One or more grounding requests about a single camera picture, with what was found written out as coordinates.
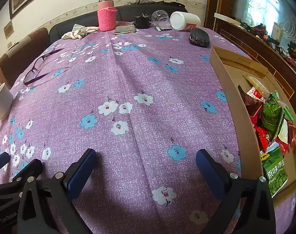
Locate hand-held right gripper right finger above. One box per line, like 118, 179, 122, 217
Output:
196, 149, 277, 234

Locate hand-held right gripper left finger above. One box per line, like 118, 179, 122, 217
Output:
16, 148, 98, 234

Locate light green pea packet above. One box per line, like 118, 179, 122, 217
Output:
260, 149, 288, 198

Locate plain red packet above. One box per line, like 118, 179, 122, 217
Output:
276, 138, 296, 153

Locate small dark red packet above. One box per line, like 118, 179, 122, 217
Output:
287, 122, 296, 142

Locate cardboard box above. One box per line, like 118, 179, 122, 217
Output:
210, 46, 296, 207

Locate cream biscuit packet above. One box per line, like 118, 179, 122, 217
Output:
243, 74, 268, 95

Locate white mug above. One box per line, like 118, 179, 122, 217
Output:
0, 83, 14, 122

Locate purple eyeglasses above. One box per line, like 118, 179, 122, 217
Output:
23, 48, 73, 86

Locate purple floral tablecloth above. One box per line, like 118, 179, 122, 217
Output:
0, 27, 296, 234

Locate brown chair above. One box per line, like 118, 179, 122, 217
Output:
0, 27, 49, 89

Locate wooden counter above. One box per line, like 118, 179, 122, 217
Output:
204, 0, 296, 108

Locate black glasses case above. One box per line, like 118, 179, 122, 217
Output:
188, 27, 210, 47

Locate crumpled white pink cloth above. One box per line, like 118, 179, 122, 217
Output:
61, 24, 100, 40

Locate black sofa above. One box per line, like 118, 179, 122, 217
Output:
49, 1, 187, 44

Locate green black glove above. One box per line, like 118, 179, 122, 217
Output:
288, 41, 296, 59

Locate pile of assorted tools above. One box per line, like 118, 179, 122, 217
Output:
241, 22, 296, 78

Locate white plastic jar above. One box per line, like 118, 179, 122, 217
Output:
170, 11, 201, 31

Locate flat white box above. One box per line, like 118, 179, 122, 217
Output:
214, 13, 241, 27

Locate pink thermos with knitted sleeve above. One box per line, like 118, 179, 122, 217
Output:
97, 0, 118, 32

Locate small black jar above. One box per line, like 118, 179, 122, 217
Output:
135, 10, 151, 29

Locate clear plastic cup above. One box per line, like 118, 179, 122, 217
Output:
152, 10, 171, 28

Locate dark jacket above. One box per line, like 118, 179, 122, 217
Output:
125, 0, 187, 7

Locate beige wall plate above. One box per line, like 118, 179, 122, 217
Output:
3, 22, 14, 39

